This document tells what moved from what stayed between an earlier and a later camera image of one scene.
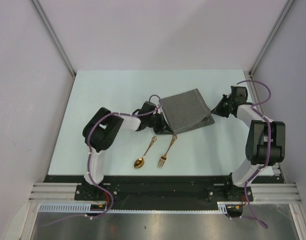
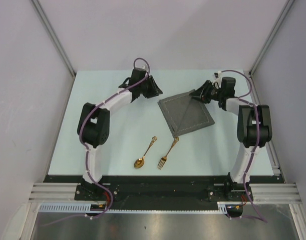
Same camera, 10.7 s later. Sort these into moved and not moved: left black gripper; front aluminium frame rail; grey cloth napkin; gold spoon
Moved: left black gripper
Not moved: front aluminium frame rail; grey cloth napkin; gold spoon
